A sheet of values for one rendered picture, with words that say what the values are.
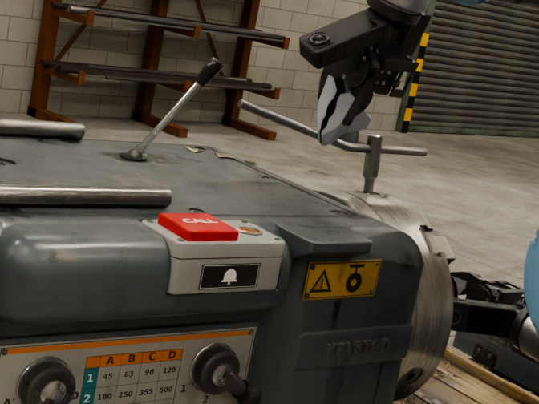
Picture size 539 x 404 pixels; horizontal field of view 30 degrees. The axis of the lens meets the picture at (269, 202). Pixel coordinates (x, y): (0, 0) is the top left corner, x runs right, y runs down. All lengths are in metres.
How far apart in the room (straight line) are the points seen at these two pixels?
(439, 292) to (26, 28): 7.47
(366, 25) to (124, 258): 0.49
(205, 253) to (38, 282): 0.17
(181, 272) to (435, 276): 0.52
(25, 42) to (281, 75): 3.05
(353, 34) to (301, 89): 9.60
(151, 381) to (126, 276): 0.15
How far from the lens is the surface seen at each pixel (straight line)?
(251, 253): 1.01
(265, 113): 1.35
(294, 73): 10.72
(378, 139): 1.46
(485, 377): 1.87
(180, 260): 0.96
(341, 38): 1.24
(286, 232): 1.08
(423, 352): 1.40
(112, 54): 9.19
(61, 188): 1.01
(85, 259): 0.92
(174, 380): 1.06
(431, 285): 1.39
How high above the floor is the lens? 1.51
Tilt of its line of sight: 12 degrees down
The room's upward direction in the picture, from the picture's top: 11 degrees clockwise
